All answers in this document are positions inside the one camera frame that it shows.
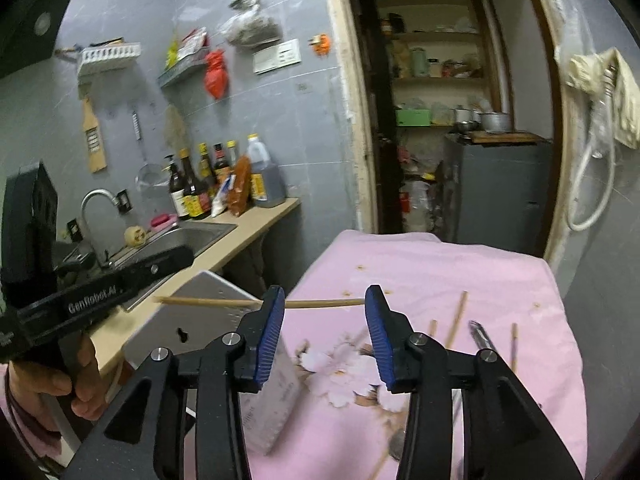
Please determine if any clear hanging plastic bag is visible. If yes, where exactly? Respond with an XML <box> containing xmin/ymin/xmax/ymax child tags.
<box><xmin>220</xmin><ymin>0</ymin><xmax>284</xmax><ymax>52</ymax></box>

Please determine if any metal strainer ladle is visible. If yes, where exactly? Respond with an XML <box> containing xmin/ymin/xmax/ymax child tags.
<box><xmin>131</xmin><ymin>110</ymin><xmax>167</xmax><ymax>193</ymax></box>

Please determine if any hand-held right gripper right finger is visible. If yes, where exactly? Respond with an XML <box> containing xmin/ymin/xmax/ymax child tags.
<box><xmin>364</xmin><ymin>284</ymin><xmax>583</xmax><ymax>480</ymax></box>

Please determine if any black range hood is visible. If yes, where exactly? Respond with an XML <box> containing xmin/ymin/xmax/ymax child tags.
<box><xmin>0</xmin><ymin>0</ymin><xmax>84</xmax><ymax>79</ymax></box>

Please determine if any large dark liquid jug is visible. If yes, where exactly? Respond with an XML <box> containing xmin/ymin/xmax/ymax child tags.
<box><xmin>246</xmin><ymin>133</ymin><xmax>287</xmax><ymax>209</ymax></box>

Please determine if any steel sink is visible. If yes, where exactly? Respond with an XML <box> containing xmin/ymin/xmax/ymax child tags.
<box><xmin>107</xmin><ymin>222</ymin><xmax>238</xmax><ymax>311</ymax></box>

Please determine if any metal faucet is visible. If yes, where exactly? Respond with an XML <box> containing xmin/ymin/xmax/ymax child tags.
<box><xmin>80</xmin><ymin>189</ymin><xmax>122</xmax><ymax>267</ymax></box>

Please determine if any dark pump bottle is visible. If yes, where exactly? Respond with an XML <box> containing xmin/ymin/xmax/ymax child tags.
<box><xmin>167</xmin><ymin>155</ymin><xmax>191</xmax><ymax>221</ymax></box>

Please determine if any green box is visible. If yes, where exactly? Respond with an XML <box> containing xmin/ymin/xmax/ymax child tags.
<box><xmin>396</xmin><ymin>109</ymin><xmax>432</xmax><ymax>127</ymax></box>

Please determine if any person's left hand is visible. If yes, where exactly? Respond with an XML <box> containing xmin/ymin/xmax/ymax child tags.
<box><xmin>7</xmin><ymin>335</ymin><xmax>104</xmax><ymax>422</ymax></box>

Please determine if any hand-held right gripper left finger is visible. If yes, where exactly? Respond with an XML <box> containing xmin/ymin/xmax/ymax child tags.
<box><xmin>60</xmin><ymin>285</ymin><xmax>287</xmax><ymax>480</ymax></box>

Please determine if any grey cabinet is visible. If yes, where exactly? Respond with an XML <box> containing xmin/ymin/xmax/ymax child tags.
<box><xmin>444</xmin><ymin>132</ymin><xmax>554</xmax><ymax>257</ymax></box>

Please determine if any wooden door frame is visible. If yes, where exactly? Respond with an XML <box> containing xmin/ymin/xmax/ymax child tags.
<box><xmin>320</xmin><ymin>0</ymin><xmax>588</xmax><ymax>266</ymax></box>

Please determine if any wooden countertop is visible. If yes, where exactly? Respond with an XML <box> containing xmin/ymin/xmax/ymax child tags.
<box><xmin>90</xmin><ymin>197</ymin><xmax>301</xmax><ymax>376</ymax></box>

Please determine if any red plastic bag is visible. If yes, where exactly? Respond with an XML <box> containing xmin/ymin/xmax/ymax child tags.
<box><xmin>205</xmin><ymin>50</ymin><xmax>231</xmax><ymax>100</ymax></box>

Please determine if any cream towel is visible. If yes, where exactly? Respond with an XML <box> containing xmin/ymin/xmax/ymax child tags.
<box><xmin>565</xmin><ymin>47</ymin><xmax>640</xmax><ymax>150</ymax></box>

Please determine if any grey wall shelf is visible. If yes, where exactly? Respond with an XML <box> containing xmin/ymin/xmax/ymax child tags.
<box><xmin>157</xmin><ymin>57</ymin><xmax>211</xmax><ymax>89</ymax></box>

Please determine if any metal pot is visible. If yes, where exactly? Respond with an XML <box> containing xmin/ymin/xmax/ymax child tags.
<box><xmin>480</xmin><ymin>111</ymin><xmax>514</xmax><ymax>134</ymax></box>

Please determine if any yellow cap sauce bottle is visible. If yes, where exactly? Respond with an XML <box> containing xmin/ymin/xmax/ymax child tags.
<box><xmin>198</xmin><ymin>143</ymin><xmax>217</xmax><ymax>197</ymax></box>

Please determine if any wooden paddle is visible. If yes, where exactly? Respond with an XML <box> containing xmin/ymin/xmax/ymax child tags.
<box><xmin>81</xmin><ymin>97</ymin><xmax>108</xmax><ymax>174</ymax></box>

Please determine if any white wall socket panel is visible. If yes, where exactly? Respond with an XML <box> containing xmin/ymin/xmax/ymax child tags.
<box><xmin>252</xmin><ymin>38</ymin><xmax>302</xmax><ymax>75</ymax></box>

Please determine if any orange brown packet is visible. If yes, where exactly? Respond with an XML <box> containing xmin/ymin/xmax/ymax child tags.
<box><xmin>227</xmin><ymin>155</ymin><xmax>252</xmax><ymax>217</ymax></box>

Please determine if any red and white packet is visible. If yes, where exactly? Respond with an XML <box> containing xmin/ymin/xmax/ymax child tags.
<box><xmin>177</xmin><ymin>27</ymin><xmax>209</xmax><ymax>63</ymax></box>

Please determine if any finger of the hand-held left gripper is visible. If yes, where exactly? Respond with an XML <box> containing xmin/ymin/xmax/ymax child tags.
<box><xmin>121</xmin><ymin>245</ymin><xmax>194</xmax><ymax>298</ymax></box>

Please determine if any white perforated utensil holder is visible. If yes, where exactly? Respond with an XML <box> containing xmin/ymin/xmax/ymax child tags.
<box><xmin>121</xmin><ymin>270</ymin><xmax>307</xmax><ymax>457</ymax></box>

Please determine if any dark soy sauce bottle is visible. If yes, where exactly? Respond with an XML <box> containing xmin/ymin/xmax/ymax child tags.
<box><xmin>179</xmin><ymin>149</ymin><xmax>212</xmax><ymax>220</ymax></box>

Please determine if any white hose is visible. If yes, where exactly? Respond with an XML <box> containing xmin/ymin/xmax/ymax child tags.
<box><xmin>565</xmin><ymin>65</ymin><xmax>619</xmax><ymax>233</ymax></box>

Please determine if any wooden cutting board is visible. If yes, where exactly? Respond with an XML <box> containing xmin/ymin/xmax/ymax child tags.
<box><xmin>467</xmin><ymin>130</ymin><xmax>547</xmax><ymax>144</ymax></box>

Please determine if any pantry shelf unit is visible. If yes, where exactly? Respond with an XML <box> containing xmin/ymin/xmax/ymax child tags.
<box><xmin>375</xmin><ymin>0</ymin><xmax>503</xmax><ymax>128</ymax></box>

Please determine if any pink floral tablecloth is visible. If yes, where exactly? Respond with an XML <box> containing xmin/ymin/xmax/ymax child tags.
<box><xmin>247</xmin><ymin>230</ymin><xmax>588</xmax><ymax>480</ymax></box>

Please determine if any red label sauce bottle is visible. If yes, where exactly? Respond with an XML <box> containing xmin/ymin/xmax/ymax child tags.
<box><xmin>212</xmin><ymin>143</ymin><xmax>232</xmax><ymax>182</ymax></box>

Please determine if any white wall rack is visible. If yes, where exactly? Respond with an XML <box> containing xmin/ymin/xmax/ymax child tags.
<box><xmin>77</xmin><ymin>42</ymin><xmax>142</xmax><ymax>79</ymax></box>

